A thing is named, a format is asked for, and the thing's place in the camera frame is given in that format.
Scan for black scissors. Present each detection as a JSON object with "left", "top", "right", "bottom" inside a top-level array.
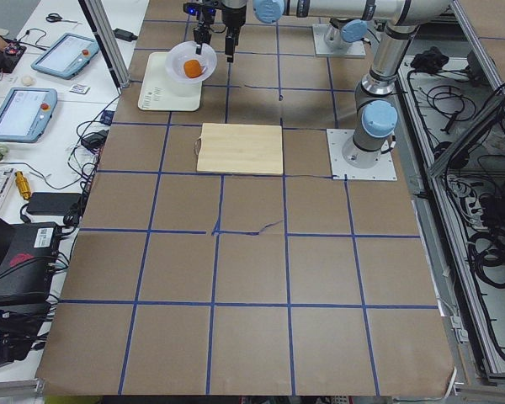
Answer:
[{"left": 45, "top": 13, "right": 80, "bottom": 24}]

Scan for blue teach pendant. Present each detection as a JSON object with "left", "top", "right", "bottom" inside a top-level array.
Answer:
[
  {"left": 0, "top": 87, "right": 57, "bottom": 143},
  {"left": 31, "top": 33, "right": 99, "bottom": 79}
]

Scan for small card box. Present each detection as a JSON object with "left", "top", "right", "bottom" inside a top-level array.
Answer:
[{"left": 70, "top": 84, "right": 90, "bottom": 94}]

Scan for light wooden cutting board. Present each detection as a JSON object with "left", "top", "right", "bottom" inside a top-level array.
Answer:
[{"left": 197, "top": 123, "right": 284, "bottom": 175}]

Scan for black laptop computer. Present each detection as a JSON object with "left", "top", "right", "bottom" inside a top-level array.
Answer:
[{"left": 0, "top": 218, "right": 61, "bottom": 306}]

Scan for cream bear tray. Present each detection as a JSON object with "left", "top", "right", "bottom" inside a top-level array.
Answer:
[{"left": 137, "top": 52, "right": 202, "bottom": 112}]

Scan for orange fruit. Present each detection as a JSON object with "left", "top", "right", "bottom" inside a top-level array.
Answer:
[{"left": 183, "top": 59, "right": 204, "bottom": 78}]

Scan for gold metal cylinder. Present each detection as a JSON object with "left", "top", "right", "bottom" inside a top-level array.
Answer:
[{"left": 15, "top": 171, "right": 32, "bottom": 200}]

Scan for black power adapter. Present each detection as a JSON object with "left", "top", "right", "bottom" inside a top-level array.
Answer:
[{"left": 113, "top": 28, "right": 138, "bottom": 42}]

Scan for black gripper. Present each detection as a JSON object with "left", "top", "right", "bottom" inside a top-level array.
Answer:
[{"left": 194, "top": 0, "right": 247, "bottom": 62}]

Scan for far blue teach pendant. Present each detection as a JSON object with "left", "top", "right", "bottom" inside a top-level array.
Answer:
[{"left": 31, "top": 33, "right": 99, "bottom": 79}]

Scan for white round plate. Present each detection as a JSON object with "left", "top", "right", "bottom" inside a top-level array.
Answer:
[{"left": 165, "top": 41, "right": 217, "bottom": 83}]

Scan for coiled black cable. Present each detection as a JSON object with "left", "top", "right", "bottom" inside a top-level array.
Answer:
[{"left": 466, "top": 233, "right": 505, "bottom": 290}]

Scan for near blue teach pendant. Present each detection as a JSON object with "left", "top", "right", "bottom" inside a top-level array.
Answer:
[{"left": 0, "top": 87, "right": 57, "bottom": 143}]

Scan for aluminium frame post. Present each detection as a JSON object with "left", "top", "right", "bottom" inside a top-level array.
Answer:
[{"left": 78, "top": 0, "right": 130, "bottom": 89}]

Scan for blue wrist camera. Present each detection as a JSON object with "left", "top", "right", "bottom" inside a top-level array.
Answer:
[{"left": 183, "top": 1, "right": 218, "bottom": 24}]

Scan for black power brick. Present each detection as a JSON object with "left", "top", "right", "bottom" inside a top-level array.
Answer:
[{"left": 26, "top": 192, "right": 81, "bottom": 215}]

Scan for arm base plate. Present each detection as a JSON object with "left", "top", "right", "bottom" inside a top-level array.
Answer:
[
  {"left": 312, "top": 24, "right": 366, "bottom": 59},
  {"left": 327, "top": 129, "right": 397, "bottom": 182}
]

